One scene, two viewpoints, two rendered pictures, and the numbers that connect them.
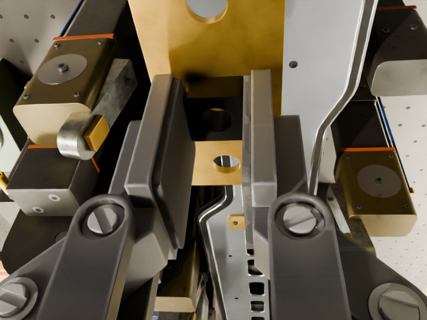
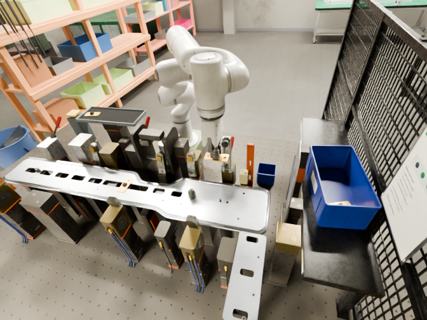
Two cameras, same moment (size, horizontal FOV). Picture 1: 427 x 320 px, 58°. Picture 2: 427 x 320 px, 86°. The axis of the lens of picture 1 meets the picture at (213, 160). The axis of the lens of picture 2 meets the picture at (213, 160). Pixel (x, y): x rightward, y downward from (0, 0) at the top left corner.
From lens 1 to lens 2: 0.73 m
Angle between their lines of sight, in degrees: 45
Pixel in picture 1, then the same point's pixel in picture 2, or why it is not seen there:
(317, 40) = (184, 209)
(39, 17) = not seen: hidden behind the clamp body
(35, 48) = not seen: hidden behind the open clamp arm
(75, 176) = (183, 150)
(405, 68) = (166, 228)
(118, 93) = (191, 169)
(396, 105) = (109, 273)
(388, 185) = (119, 223)
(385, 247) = not seen: outside the picture
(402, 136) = (88, 276)
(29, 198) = (183, 140)
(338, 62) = (176, 212)
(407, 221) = (108, 220)
